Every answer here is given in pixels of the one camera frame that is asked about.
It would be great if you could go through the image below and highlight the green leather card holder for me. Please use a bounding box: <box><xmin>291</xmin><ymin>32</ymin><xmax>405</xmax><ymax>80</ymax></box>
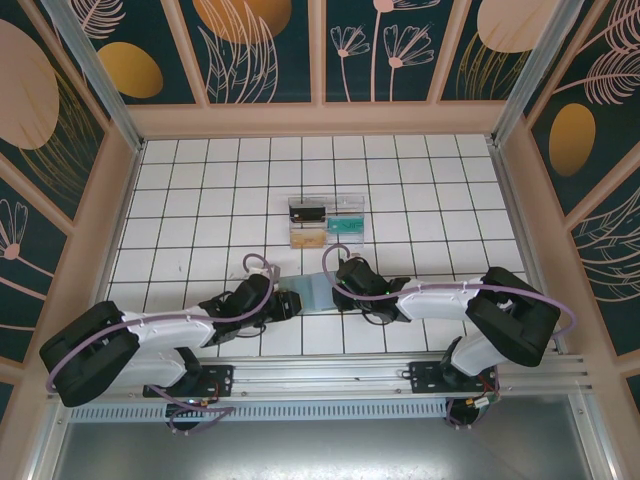
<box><xmin>277</xmin><ymin>272</ymin><xmax>342</xmax><ymax>317</ymax></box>

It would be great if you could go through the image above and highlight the clear acrylic card tray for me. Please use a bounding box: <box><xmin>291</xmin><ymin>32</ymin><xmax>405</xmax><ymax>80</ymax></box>
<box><xmin>286</xmin><ymin>195</ymin><xmax>367</xmax><ymax>250</ymax></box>

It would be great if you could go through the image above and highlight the teal credit card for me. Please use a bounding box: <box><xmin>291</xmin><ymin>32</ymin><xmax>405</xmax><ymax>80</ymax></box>
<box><xmin>326</xmin><ymin>216</ymin><xmax>364</xmax><ymax>236</ymax></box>

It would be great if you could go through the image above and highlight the gold credit card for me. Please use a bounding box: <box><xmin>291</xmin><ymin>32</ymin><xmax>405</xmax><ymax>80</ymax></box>
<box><xmin>289</xmin><ymin>230</ymin><xmax>329</xmax><ymax>250</ymax></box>

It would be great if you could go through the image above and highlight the brushed metal panel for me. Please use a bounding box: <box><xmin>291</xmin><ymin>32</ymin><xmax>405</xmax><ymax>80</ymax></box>
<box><xmin>29</xmin><ymin>394</ymin><xmax>621</xmax><ymax>480</ymax></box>

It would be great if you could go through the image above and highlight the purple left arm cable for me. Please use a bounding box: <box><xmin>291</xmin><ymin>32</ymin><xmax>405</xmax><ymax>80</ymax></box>
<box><xmin>45</xmin><ymin>253</ymin><xmax>277</xmax><ymax>435</ymax></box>

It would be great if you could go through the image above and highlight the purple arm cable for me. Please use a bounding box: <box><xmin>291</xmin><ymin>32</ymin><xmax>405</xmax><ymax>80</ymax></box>
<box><xmin>321</xmin><ymin>243</ymin><xmax>576</xmax><ymax>431</ymax></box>
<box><xmin>45</xmin><ymin>253</ymin><xmax>277</xmax><ymax>435</ymax></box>

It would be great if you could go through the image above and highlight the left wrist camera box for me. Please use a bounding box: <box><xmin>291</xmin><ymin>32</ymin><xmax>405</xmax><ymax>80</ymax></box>
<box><xmin>247</xmin><ymin>263</ymin><xmax>281</xmax><ymax>282</ymax></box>

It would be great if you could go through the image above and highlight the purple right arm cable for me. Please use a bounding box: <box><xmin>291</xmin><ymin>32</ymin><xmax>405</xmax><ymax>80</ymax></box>
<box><xmin>321</xmin><ymin>243</ymin><xmax>576</xmax><ymax>431</ymax></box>

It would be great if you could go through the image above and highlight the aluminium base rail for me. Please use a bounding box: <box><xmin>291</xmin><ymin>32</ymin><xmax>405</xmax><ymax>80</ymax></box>
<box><xmin>47</xmin><ymin>353</ymin><xmax>594</xmax><ymax>404</ymax></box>

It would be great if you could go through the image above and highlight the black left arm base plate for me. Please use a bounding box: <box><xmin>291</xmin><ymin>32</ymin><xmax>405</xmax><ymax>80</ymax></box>
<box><xmin>142</xmin><ymin>363</ymin><xmax>236</xmax><ymax>399</ymax></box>

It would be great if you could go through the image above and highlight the grey slotted cable duct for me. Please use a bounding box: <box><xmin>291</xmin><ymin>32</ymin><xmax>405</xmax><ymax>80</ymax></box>
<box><xmin>67</xmin><ymin>402</ymin><xmax>450</xmax><ymax>425</ymax></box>

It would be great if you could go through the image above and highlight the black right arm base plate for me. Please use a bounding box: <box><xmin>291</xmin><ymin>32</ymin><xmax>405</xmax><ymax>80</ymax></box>
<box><xmin>408</xmin><ymin>360</ymin><xmax>501</xmax><ymax>396</ymax></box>

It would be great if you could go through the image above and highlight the black cable grommet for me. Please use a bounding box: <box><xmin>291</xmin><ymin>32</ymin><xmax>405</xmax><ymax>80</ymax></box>
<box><xmin>167</xmin><ymin>402</ymin><xmax>221</xmax><ymax>434</ymax></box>
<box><xmin>446</xmin><ymin>399</ymin><xmax>495</xmax><ymax>430</ymax></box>

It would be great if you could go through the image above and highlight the aluminium side rail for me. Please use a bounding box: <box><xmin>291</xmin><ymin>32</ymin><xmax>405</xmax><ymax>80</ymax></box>
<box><xmin>488</xmin><ymin>142</ymin><xmax>564</xmax><ymax>354</ymax></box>
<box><xmin>74</xmin><ymin>142</ymin><xmax>147</xmax><ymax>361</ymax></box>

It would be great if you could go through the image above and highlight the aluminium frame post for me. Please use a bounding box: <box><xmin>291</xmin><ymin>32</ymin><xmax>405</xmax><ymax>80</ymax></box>
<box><xmin>39</xmin><ymin>0</ymin><xmax>147</xmax><ymax>154</ymax></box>
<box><xmin>490</xmin><ymin>0</ymin><xmax>589</xmax><ymax>147</ymax></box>

